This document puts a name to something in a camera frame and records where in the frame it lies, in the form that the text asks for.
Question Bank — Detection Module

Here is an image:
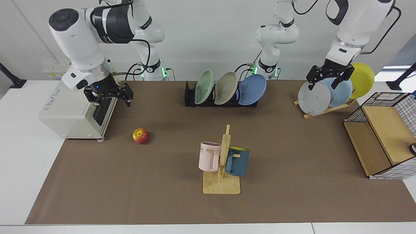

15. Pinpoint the black dish rack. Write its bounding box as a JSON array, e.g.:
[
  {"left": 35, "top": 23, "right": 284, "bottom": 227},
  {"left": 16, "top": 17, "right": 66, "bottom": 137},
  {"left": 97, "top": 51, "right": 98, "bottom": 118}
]
[{"left": 184, "top": 81, "right": 260, "bottom": 108}]

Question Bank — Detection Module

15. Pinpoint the pale toaster oven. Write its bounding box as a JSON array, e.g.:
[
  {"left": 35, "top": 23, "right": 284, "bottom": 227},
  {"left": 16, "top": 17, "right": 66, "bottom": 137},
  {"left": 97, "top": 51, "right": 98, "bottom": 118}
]
[{"left": 38, "top": 60, "right": 119, "bottom": 141}]

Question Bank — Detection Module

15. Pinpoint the pale grey plate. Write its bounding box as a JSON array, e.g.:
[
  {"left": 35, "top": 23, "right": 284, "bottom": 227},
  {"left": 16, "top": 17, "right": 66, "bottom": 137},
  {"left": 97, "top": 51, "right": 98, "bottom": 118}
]
[{"left": 298, "top": 81, "right": 331, "bottom": 116}]

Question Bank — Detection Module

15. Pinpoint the black stand foot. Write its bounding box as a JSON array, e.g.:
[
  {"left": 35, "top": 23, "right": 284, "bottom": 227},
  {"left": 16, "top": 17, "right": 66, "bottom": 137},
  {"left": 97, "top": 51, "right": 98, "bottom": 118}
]
[
  {"left": 386, "top": 62, "right": 416, "bottom": 91},
  {"left": 0, "top": 62, "right": 27, "bottom": 89}
]

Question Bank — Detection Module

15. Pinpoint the wooden plate rack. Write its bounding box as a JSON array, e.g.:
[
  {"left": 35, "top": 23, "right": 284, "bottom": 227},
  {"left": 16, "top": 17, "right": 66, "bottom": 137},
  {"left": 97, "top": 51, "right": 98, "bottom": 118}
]
[{"left": 293, "top": 97, "right": 357, "bottom": 119}]

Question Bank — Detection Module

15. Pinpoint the red yellow apple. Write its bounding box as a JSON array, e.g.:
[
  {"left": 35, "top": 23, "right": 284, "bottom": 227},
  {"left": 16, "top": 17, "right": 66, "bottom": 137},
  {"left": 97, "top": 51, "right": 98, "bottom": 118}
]
[{"left": 133, "top": 128, "right": 150, "bottom": 145}]

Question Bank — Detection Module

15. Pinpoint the pale green plate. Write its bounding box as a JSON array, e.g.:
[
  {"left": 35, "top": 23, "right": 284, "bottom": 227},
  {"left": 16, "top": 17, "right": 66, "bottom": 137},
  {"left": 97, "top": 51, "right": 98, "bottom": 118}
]
[{"left": 194, "top": 70, "right": 215, "bottom": 105}]

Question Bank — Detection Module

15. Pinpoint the pink mug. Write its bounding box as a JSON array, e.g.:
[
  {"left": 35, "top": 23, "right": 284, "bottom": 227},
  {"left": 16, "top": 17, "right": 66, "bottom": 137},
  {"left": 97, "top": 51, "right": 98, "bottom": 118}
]
[{"left": 199, "top": 142, "right": 222, "bottom": 172}]

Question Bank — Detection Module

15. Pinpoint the yellow plate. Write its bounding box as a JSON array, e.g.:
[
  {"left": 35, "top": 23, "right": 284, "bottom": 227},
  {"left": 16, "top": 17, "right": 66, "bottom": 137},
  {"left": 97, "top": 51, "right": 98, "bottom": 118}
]
[{"left": 349, "top": 62, "right": 375, "bottom": 99}]

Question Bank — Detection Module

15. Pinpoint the wire basket with wooden floor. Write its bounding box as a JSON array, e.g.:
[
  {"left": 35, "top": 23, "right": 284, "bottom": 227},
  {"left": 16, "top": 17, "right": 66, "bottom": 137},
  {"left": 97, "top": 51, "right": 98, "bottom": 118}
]
[{"left": 344, "top": 92, "right": 416, "bottom": 180}]

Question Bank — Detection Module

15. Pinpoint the dark teal mug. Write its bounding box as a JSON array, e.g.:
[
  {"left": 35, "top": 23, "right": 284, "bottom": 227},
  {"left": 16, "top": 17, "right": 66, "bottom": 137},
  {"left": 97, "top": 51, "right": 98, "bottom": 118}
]
[{"left": 225, "top": 146, "right": 250, "bottom": 177}]

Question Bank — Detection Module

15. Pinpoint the light blue plate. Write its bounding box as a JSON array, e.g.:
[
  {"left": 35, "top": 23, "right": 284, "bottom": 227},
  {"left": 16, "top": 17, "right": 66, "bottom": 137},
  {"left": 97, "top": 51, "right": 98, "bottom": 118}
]
[{"left": 322, "top": 77, "right": 353, "bottom": 108}]

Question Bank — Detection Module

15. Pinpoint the wooden mug stand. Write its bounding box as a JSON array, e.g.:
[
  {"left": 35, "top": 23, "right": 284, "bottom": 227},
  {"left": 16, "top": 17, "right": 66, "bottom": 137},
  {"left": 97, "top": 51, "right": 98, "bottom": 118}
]
[{"left": 203, "top": 124, "right": 241, "bottom": 195}]

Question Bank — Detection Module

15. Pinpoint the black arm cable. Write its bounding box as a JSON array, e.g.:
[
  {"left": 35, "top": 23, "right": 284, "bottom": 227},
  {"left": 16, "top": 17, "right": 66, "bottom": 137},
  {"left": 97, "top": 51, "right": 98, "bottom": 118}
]
[
  {"left": 90, "top": 0, "right": 152, "bottom": 69},
  {"left": 291, "top": 0, "right": 402, "bottom": 55}
]

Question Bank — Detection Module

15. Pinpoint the beige plate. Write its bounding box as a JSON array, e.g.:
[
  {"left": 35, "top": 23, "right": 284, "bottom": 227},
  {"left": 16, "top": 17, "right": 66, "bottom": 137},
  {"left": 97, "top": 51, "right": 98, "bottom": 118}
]
[{"left": 214, "top": 72, "right": 239, "bottom": 105}]

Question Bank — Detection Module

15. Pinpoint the black base cable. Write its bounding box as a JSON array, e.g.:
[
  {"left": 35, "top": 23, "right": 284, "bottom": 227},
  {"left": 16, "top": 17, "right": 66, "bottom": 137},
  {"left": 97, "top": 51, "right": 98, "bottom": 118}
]
[
  {"left": 239, "top": 50, "right": 263, "bottom": 81},
  {"left": 124, "top": 63, "right": 144, "bottom": 81}
]

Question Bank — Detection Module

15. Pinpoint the white wall socket strip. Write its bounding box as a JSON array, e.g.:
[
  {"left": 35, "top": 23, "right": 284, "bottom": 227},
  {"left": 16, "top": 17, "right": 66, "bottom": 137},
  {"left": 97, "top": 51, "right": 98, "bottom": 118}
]
[{"left": 42, "top": 63, "right": 71, "bottom": 79}]

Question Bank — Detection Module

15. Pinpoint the brown table cloth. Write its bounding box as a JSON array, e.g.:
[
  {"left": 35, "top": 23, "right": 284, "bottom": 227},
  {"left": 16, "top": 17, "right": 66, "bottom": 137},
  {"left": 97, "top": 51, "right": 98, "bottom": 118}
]
[{"left": 25, "top": 80, "right": 416, "bottom": 225}]

